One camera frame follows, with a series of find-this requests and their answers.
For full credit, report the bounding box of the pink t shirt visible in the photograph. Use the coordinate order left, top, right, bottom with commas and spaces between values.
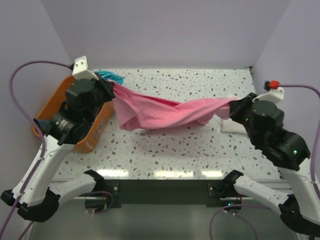
113, 83, 235, 131

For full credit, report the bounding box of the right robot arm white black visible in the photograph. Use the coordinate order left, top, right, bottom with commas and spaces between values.
221, 93, 320, 238

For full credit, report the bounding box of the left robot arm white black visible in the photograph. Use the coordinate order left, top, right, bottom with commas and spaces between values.
0, 78, 115, 223

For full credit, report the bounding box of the folded white t shirt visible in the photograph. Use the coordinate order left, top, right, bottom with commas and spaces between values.
220, 106, 247, 135

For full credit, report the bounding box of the turquoise t shirt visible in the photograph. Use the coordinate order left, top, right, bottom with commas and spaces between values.
94, 70, 124, 85

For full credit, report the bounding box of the dark teal t shirt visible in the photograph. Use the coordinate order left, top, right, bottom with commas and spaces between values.
33, 118, 50, 131

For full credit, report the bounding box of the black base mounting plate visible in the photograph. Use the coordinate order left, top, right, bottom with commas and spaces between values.
104, 179, 242, 208

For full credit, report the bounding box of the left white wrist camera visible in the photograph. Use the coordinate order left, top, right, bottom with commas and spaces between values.
72, 55, 99, 80

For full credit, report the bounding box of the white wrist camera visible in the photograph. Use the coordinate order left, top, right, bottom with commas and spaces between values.
252, 80, 285, 104
72, 55, 99, 80

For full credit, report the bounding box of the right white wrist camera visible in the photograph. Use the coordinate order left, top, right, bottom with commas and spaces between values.
252, 80, 285, 104

